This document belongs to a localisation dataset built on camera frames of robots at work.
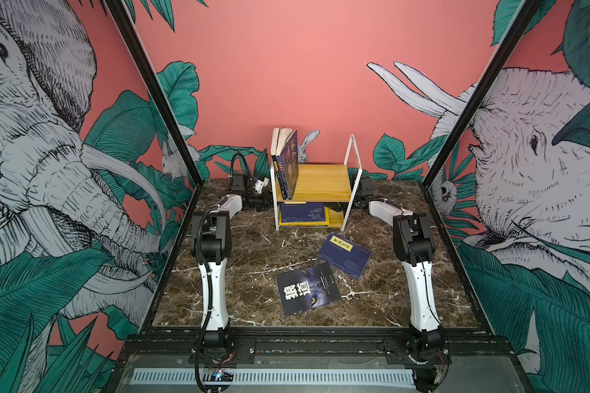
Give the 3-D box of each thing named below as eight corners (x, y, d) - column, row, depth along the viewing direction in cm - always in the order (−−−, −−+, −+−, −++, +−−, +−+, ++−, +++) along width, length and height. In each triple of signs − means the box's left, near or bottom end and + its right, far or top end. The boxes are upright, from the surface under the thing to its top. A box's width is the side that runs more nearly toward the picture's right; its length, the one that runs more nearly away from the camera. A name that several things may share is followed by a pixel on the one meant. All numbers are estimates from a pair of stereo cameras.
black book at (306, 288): (283, 316, 83) (283, 314, 81) (275, 277, 91) (275, 275, 90) (341, 300, 86) (341, 298, 85) (328, 264, 95) (328, 262, 93)
